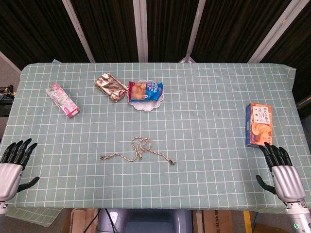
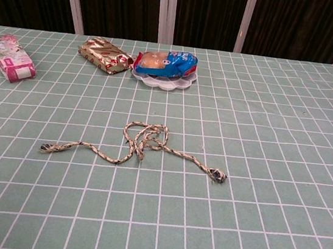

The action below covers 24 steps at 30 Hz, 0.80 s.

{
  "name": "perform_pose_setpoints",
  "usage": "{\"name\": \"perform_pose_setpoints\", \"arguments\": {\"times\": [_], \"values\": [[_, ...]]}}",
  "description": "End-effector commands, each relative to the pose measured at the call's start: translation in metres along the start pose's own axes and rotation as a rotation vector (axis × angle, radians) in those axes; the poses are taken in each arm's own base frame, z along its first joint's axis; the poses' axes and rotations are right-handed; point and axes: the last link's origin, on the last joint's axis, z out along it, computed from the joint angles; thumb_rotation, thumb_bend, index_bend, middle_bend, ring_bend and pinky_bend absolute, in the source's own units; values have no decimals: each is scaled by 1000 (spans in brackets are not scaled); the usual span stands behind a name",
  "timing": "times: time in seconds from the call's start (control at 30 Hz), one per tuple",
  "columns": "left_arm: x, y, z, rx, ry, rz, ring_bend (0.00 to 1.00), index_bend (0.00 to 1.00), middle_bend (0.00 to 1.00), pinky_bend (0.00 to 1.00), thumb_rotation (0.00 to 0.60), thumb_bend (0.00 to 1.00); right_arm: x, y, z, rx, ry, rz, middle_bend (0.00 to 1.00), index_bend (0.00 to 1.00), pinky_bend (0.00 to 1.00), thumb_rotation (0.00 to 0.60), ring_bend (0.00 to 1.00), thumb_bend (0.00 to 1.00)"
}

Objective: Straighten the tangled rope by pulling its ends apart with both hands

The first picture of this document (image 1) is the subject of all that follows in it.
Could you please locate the green checkered tablecloth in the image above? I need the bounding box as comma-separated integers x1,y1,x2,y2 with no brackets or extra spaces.
0,62,311,220

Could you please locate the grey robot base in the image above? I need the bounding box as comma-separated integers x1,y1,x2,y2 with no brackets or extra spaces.
96,208,194,233

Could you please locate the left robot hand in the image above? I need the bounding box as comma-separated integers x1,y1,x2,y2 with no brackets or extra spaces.
0,138,40,202

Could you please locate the white frame post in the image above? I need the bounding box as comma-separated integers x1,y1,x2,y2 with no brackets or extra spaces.
132,0,149,63
61,0,95,63
247,0,299,64
179,0,207,64

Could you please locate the black equipment with cables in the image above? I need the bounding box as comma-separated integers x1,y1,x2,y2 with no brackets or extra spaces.
0,84,17,117

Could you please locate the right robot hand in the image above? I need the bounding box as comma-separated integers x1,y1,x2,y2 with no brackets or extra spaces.
256,142,307,203

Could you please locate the blue bread snack bag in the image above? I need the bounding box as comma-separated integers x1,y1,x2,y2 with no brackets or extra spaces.
128,81,164,102

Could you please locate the gold foil snack pack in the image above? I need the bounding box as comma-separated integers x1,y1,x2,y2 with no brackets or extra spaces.
94,72,129,104

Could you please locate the beige braided rope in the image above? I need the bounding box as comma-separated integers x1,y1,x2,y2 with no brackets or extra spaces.
99,136,177,166

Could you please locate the white flower-shaped plate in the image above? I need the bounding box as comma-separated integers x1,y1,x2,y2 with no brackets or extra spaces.
127,79,164,112

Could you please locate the pink floral box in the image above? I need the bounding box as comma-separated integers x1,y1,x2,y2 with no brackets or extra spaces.
46,82,81,119

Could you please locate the orange blue biscuit box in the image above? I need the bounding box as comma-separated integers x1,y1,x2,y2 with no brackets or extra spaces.
244,102,274,148

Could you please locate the cardboard box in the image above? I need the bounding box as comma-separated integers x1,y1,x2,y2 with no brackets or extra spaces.
62,208,99,233
203,209,234,233

